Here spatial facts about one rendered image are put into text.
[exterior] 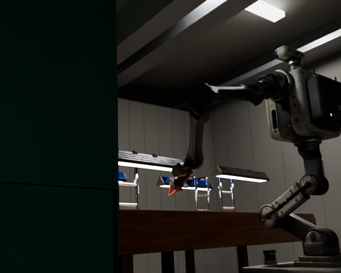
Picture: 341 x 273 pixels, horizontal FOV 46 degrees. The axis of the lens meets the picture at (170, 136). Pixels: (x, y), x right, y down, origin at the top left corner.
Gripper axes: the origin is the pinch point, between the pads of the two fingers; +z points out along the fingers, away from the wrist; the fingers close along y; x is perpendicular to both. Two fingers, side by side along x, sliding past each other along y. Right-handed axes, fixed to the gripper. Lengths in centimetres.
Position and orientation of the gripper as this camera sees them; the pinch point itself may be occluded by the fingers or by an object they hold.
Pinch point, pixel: (169, 194)
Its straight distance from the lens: 212.8
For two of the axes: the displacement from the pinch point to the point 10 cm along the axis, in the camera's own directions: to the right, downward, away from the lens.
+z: -5.2, 7.7, 3.6
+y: -7.0, -1.5, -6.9
